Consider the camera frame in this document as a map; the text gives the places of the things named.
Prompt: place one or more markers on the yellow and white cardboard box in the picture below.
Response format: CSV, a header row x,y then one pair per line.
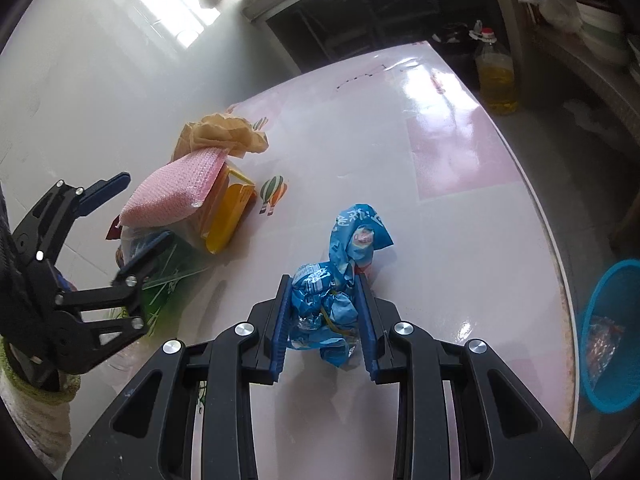
x,y
227,215

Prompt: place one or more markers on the stack of bowls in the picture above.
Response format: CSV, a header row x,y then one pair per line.
x,y
602,35

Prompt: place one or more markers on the cooking oil bottle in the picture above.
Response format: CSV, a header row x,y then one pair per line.
x,y
495,80

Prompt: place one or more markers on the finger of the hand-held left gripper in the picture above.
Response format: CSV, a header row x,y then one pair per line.
x,y
145,255
107,187

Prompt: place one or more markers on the white plastic bag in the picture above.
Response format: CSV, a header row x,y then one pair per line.
x,y
555,7

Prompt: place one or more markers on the blue plastic basket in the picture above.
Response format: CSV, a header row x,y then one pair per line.
x,y
612,285

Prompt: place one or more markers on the white crumpled paper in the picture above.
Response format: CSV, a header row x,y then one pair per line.
x,y
590,117

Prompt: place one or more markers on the pink bubble wrap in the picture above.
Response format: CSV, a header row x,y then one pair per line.
x,y
170,190

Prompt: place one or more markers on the black jar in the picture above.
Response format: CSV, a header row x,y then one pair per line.
x,y
455,37

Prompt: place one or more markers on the blue snack wrapper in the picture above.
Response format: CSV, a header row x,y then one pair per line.
x,y
320,295

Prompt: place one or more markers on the pink printed tablecloth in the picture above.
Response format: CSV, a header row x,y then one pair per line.
x,y
425,220

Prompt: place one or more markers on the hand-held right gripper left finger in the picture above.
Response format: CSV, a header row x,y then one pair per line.
x,y
280,325

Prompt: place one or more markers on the green label plastic bottle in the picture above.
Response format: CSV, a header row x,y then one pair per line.
x,y
175,265

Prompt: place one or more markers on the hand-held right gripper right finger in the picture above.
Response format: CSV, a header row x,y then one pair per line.
x,y
365,330

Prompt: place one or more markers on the crumpled brown paper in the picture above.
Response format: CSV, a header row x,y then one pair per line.
x,y
225,130

